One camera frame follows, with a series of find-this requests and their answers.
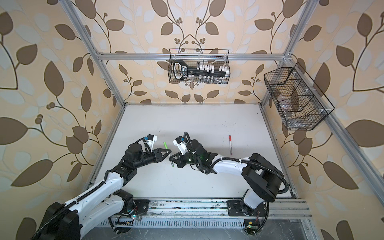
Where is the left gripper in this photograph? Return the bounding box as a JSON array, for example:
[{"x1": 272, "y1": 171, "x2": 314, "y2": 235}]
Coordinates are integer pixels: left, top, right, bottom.
[{"x1": 133, "y1": 148, "x2": 172, "y2": 170}]

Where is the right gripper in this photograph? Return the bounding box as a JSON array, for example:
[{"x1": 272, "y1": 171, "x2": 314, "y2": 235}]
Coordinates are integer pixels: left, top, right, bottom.
[{"x1": 169, "y1": 150, "x2": 201, "y2": 169}]

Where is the red white pen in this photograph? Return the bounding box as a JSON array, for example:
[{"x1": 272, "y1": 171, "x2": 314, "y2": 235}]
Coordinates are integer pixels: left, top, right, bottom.
[{"x1": 229, "y1": 140, "x2": 233, "y2": 155}]

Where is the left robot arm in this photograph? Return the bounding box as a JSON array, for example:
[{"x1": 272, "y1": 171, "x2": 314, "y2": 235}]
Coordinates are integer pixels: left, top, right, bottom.
[{"x1": 31, "y1": 139, "x2": 172, "y2": 240}]

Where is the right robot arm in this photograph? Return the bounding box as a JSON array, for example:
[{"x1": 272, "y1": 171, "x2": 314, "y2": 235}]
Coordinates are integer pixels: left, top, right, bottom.
[{"x1": 170, "y1": 132, "x2": 290, "y2": 236}]

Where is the black tool with sockets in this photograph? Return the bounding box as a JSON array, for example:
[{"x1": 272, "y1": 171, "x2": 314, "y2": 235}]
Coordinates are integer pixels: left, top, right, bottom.
[{"x1": 168, "y1": 60, "x2": 231, "y2": 81}]

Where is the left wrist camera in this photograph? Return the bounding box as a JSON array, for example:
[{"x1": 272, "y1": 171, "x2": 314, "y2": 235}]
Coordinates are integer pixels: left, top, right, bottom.
[{"x1": 144, "y1": 134, "x2": 158, "y2": 151}]

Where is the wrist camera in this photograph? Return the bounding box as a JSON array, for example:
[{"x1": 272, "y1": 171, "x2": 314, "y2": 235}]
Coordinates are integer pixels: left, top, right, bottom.
[
  {"x1": 144, "y1": 134, "x2": 158, "y2": 151},
  {"x1": 173, "y1": 136, "x2": 188, "y2": 156}
]

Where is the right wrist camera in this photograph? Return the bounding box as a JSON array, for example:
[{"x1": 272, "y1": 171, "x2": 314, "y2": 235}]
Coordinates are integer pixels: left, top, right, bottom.
[{"x1": 173, "y1": 136, "x2": 188, "y2": 156}]

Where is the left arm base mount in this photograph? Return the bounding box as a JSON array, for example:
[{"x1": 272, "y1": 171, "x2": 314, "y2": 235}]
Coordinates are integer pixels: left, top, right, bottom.
[{"x1": 116, "y1": 199, "x2": 150, "y2": 217}]

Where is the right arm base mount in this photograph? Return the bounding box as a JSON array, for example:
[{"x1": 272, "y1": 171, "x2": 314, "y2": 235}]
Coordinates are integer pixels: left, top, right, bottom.
[{"x1": 227, "y1": 200, "x2": 269, "y2": 218}]

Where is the rear wire basket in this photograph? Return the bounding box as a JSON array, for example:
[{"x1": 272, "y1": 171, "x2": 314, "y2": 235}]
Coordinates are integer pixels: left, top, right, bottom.
[{"x1": 168, "y1": 48, "x2": 231, "y2": 85}]

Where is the side wire basket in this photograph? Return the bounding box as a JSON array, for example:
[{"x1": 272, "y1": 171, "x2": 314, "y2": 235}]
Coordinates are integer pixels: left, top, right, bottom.
[{"x1": 264, "y1": 63, "x2": 335, "y2": 131}]

